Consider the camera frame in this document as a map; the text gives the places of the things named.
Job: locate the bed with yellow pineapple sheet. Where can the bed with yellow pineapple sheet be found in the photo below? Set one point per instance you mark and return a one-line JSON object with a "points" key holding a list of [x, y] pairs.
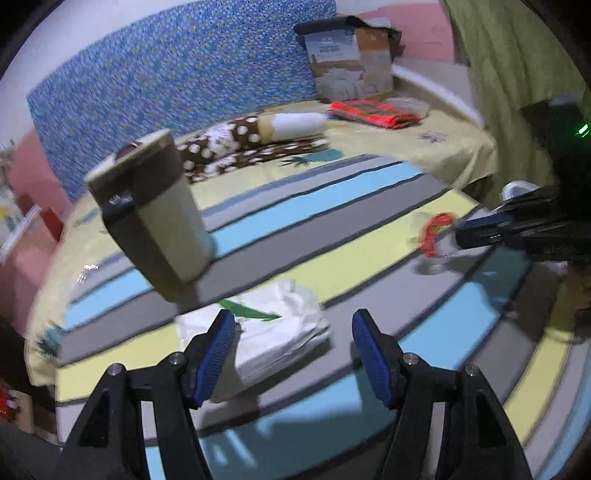
{"points": [[392, 143]]}

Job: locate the white tissue pack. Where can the white tissue pack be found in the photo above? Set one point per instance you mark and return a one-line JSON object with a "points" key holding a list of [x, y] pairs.
{"points": [[277, 332]]}

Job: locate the blue floral headboard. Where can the blue floral headboard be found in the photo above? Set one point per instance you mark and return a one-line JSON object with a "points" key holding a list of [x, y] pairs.
{"points": [[161, 92]]}

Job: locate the beige and brown jug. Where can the beige and brown jug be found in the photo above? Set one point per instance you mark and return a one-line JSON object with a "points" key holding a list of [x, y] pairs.
{"points": [[171, 217]]}

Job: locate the red white box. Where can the red white box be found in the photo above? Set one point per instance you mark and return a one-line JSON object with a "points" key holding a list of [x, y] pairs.
{"points": [[14, 406]]}

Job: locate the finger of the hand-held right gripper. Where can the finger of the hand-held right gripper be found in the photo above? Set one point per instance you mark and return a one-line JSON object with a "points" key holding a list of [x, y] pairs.
{"points": [[535, 201], [485, 235]]}

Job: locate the green curtain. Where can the green curtain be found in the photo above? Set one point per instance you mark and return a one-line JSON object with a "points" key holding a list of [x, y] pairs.
{"points": [[508, 69]]}

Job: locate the clear plastic bowl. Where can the clear plastic bowl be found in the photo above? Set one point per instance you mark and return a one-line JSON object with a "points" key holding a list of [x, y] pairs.
{"points": [[408, 105]]}

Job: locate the folded brown polka-dot blanket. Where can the folded brown polka-dot blanket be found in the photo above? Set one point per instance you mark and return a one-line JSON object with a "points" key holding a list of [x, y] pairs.
{"points": [[240, 159]]}

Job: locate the white bed side board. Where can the white bed side board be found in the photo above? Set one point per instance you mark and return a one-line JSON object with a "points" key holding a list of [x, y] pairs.
{"points": [[438, 87]]}

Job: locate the cardboard quilt box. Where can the cardboard quilt box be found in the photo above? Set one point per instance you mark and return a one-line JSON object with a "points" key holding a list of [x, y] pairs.
{"points": [[351, 60]]}

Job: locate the red plaid cloth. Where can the red plaid cloth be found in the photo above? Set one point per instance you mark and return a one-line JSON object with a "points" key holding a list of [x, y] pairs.
{"points": [[369, 113]]}

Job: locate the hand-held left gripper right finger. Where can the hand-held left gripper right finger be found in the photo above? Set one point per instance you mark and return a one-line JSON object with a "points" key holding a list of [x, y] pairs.
{"points": [[374, 360]]}

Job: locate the pink storage box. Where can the pink storage box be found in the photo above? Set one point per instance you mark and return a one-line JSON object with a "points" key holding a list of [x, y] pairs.
{"points": [[23, 277]]}

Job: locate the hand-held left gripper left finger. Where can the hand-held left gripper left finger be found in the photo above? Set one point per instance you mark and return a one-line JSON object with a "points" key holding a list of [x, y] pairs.
{"points": [[214, 360]]}

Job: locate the white round trash bin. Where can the white round trash bin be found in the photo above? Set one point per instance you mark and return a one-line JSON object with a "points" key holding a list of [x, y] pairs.
{"points": [[517, 188]]}

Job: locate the red paper bag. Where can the red paper bag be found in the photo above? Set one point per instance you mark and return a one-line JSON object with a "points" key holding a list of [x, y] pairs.
{"points": [[51, 224]]}

